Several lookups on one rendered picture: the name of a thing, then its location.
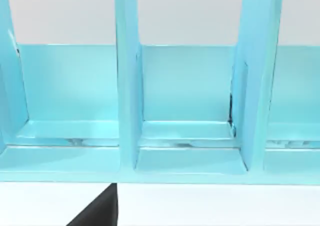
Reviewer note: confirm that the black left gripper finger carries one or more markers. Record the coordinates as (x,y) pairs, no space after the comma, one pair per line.
(102,209)

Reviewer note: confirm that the light blue rack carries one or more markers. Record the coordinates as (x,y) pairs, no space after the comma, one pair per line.
(75,86)

